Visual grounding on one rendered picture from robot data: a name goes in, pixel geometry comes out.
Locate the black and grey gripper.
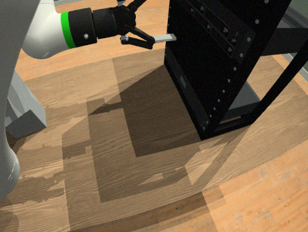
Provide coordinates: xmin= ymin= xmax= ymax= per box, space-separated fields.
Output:
xmin=93 ymin=0 xmax=177 ymax=50

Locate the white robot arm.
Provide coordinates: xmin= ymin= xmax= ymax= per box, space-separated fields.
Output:
xmin=0 ymin=0 xmax=97 ymax=199

